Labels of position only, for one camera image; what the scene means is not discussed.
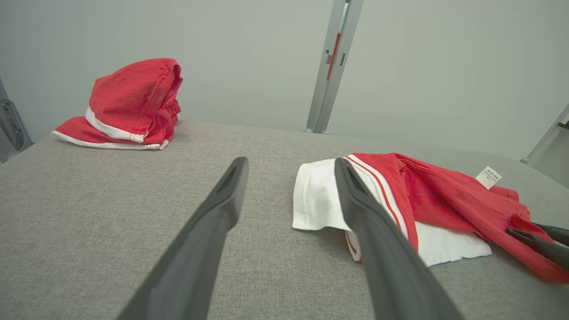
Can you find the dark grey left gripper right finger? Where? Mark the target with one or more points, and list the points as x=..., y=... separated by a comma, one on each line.
x=391, y=275

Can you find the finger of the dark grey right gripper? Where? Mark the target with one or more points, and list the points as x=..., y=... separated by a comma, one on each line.
x=558, y=234
x=551, y=253

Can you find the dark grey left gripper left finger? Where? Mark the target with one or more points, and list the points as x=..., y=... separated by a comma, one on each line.
x=191, y=266

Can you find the red and white shorts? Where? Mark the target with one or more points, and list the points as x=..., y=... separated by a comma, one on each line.
x=444, y=200

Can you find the red shorts with white stripes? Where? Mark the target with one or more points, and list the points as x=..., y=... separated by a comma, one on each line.
x=129, y=98

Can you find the grey metal partition post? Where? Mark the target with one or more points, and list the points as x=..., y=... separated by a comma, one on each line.
x=551, y=151
x=329, y=80
x=11, y=120

